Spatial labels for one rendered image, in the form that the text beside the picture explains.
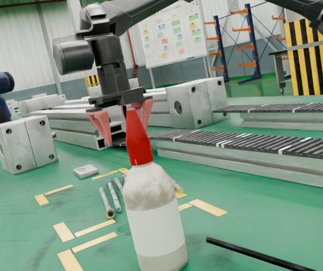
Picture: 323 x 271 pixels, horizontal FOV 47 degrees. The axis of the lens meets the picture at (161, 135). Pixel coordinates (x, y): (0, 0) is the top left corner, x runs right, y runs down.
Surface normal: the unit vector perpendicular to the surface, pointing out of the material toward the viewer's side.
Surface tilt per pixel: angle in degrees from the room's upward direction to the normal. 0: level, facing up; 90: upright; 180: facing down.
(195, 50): 90
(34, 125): 90
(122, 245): 0
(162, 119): 90
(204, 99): 90
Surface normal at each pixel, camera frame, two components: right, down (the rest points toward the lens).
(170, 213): 0.66, 0.00
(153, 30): -0.67, 0.26
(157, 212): 0.28, 0.11
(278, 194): -0.20, -0.96
